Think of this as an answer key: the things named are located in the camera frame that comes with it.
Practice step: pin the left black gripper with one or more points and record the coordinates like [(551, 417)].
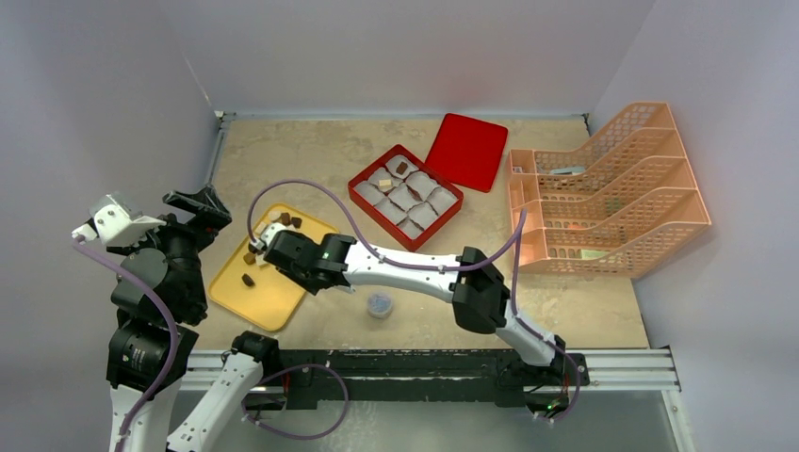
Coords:
[(210, 214)]

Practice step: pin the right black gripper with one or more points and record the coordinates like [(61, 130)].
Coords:
[(270, 250)]

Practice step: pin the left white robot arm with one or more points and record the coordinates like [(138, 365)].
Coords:
[(159, 298)]

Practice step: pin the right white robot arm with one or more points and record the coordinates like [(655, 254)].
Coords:
[(481, 299)]

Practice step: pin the dark oval chocolate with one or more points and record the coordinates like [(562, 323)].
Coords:
[(247, 280)]

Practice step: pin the yellow plastic tray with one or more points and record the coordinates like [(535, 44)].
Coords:
[(269, 304)]

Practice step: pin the small clear round container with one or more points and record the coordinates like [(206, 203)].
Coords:
[(379, 305)]

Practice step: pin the red compartment box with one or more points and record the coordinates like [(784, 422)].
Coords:
[(417, 206)]

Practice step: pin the red box lid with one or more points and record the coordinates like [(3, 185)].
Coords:
[(467, 151)]

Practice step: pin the orange mesh file organizer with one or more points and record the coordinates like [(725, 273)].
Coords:
[(619, 204)]

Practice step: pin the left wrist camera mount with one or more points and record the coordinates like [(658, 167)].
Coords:
[(116, 223)]

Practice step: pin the black metal base rail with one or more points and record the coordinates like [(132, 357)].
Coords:
[(304, 377)]

